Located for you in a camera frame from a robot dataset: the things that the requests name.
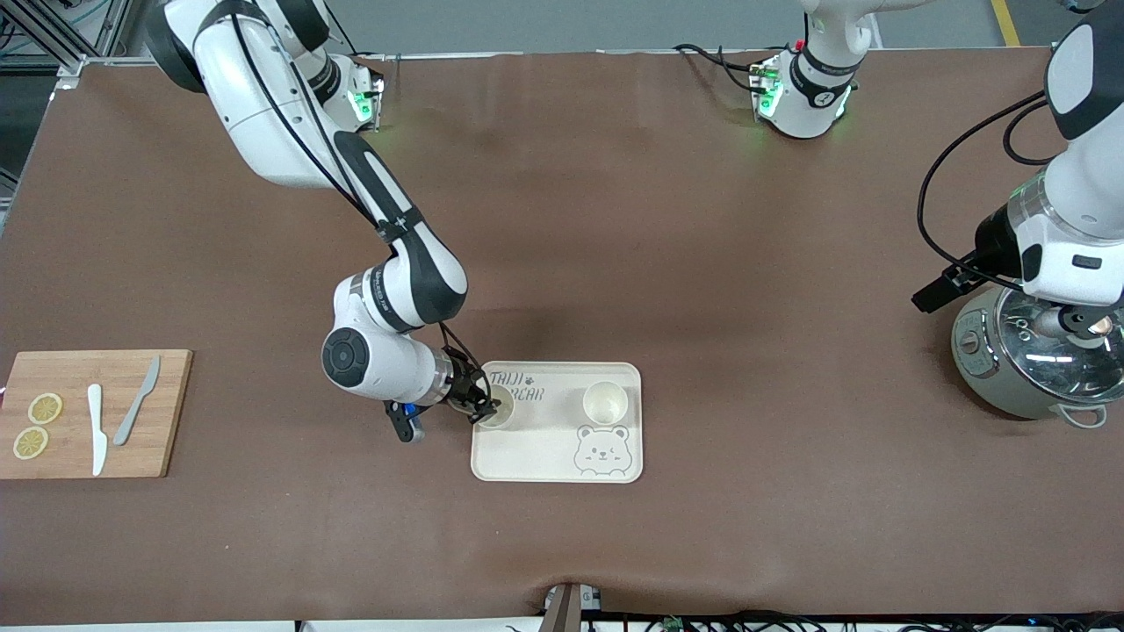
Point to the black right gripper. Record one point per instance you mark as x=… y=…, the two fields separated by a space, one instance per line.
x=462 y=383

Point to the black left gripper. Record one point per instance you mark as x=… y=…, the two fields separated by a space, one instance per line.
x=994 y=240

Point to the white plastic cup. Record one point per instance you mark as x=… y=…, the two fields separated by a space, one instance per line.
x=504 y=414
x=606 y=404

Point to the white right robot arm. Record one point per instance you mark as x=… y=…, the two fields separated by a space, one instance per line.
x=263 y=105

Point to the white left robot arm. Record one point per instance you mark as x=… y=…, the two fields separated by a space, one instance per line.
x=1080 y=193

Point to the cream tray with bear print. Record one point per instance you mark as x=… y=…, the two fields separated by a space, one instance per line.
x=544 y=448

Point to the grey-green cooking pot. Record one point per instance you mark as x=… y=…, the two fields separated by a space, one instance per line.
x=983 y=369

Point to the glass pot lid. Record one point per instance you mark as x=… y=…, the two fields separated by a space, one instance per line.
x=1045 y=369

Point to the wooden cutting board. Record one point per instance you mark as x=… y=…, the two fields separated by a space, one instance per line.
x=176 y=421

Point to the grey plastic knife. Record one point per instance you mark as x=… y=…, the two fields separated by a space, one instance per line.
x=132 y=421

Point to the white plastic knife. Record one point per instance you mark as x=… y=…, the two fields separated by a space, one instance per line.
x=95 y=412

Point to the lemon slice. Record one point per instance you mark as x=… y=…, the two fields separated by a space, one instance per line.
x=31 y=442
x=45 y=408

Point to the aluminium frame profile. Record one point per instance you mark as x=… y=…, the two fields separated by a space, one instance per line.
x=53 y=35

